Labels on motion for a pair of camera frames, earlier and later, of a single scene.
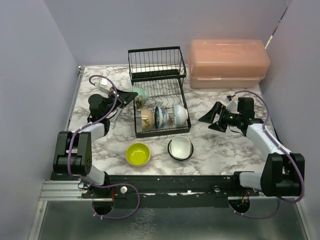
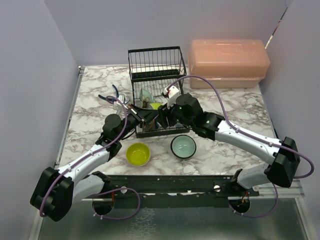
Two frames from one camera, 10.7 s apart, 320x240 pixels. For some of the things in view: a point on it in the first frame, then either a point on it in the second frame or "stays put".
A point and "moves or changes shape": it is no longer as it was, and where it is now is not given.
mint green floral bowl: x=141 y=98 moves or changes shape
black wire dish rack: x=159 y=69 stays put
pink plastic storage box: x=225 y=63 stays put
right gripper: x=209 y=117 -> x=163 y=112
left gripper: x=124 y=97 -> x=142 y=115
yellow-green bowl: x=138 y=154 stays put
